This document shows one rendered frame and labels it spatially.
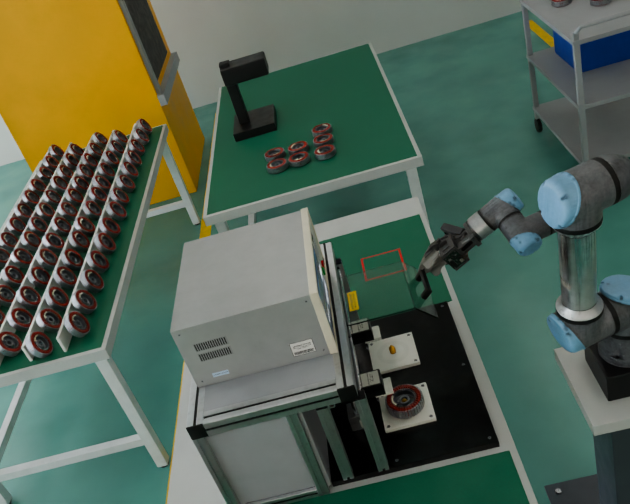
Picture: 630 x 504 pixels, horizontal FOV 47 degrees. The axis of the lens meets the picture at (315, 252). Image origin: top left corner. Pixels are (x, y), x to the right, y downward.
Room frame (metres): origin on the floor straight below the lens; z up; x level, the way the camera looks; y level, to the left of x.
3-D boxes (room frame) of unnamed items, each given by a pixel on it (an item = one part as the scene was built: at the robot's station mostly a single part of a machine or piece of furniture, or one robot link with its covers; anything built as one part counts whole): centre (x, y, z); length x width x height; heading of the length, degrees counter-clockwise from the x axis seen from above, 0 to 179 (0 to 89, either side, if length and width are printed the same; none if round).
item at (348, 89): (4.05, -0.18, 0.38); 1.85 x 1.10 x 0.75; 174
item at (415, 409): (1.54, -0.11, 0.80); 0.11 x 0.11 x 0.04
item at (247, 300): (1.71, 0.20, 1.22); 0.44 x 0.39 x 0.20; 174
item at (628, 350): (1.43, -0.73, 0.89); 0.15 x 0.15 x 0.10
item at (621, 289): (1.42, -0.73, 1.01); 0.13 x 0.12 x 0.14; 100
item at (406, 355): (1.78, -0.14, 0.78); 0.15 x 0.15 x 0.01; 84
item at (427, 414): (1.54, -0.11, 0.78); 0.15 x 0.15 x 0.01; 84
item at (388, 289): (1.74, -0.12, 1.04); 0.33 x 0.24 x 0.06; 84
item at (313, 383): (1.70, 0.20, 1.09); 0.68 x 0.44 x 0.05; 174
